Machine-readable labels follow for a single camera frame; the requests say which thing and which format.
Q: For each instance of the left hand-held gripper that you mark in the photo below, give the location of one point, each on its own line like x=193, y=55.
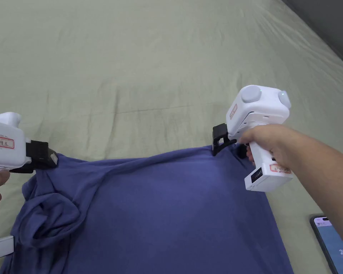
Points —
x=5, y=154

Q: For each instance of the black smartphone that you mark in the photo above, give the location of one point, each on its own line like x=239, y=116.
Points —
x=334, y=245

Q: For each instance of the person's right hand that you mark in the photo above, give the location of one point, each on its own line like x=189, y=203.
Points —
x=264, y=145

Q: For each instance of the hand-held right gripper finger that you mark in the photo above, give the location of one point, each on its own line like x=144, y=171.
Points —
x=224, y=146

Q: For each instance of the bed with pale green sheet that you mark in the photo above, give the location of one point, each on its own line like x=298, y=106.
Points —
x=131, y=71

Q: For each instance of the dark blue shirt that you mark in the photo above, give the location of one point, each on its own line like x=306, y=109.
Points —
x=160, y=211

